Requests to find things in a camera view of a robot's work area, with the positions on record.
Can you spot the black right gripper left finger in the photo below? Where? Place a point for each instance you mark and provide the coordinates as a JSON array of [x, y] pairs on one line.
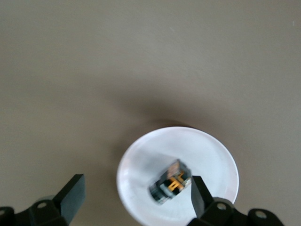
[[68, 202]]

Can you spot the pink plate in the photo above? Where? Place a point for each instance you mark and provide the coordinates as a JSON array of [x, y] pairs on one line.
[[188, 146]]

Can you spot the orange push button switch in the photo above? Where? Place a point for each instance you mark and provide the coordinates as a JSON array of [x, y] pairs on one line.
[[169, 186]]

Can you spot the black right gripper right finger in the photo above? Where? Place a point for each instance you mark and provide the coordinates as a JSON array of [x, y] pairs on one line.
[[202, 204]]

